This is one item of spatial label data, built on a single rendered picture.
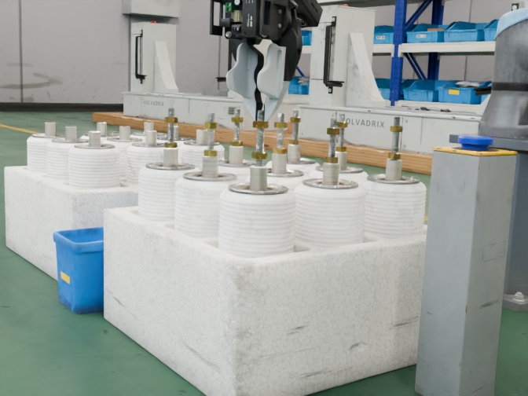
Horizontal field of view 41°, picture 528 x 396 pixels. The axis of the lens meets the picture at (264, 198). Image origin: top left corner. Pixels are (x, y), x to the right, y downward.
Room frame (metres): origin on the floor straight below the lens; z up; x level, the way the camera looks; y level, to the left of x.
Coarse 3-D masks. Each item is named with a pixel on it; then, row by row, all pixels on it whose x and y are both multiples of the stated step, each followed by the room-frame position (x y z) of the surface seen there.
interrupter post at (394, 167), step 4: (388, 160) 0.99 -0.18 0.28; (392, 160) 0.99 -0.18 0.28; (396, 160) 0.99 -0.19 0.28; (400, 160) 0.99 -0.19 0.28; (388, 164) 0.99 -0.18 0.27; (392, 164) 0.99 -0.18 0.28; (396, 164) 0.99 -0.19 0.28; (400, 164) 0.99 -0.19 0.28; (388, 168) 0.99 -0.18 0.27; (392, 168) 0.99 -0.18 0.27; (396, 168) 0.99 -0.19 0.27; (400, 168) 0.99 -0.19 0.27; (388, 172) 0.99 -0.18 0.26; (392, 172) 0.99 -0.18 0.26; (396, 172) 0.99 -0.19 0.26; (400, 172) 0.99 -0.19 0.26; (388, 176) 0.99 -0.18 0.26; (392, 176) 0.99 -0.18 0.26; (396, 176) 0.99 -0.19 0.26; (400, 176) 0.99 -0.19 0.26; (392, 180) 0.99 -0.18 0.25; (396, 180) 0.99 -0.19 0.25; (400, 180) 0.99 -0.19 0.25
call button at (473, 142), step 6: (462, 138) 0.82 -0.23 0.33; (468, 138) 0.82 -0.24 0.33; (474, 138) 0.82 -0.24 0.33; (480, 138) 0.81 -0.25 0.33; (486, 138) 0.82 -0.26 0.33; (492, 138) 0.82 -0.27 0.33; (462, 144) 0.83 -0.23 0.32; (468, 144) 0.82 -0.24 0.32; (474, 144) 0.81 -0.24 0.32; (480, 144) 0.81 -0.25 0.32; (486, 144) 0.82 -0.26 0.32; (492, 144) 0.82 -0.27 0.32
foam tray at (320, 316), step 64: (128, 256) 0.99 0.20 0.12; (192, 256) 0.84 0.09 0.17; (320, 256) 0.82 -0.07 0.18; (384, 256) 0.89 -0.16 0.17; (128, 320) 0.99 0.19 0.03; (192, 320) 0.84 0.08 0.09; (256, 320) 0.77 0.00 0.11; (320, 320) 0.83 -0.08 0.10; (384, 320) 0.89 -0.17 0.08; (192, 384) 0.83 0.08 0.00; (256, 384) 0.77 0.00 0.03; (320, 384) 0.83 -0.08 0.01
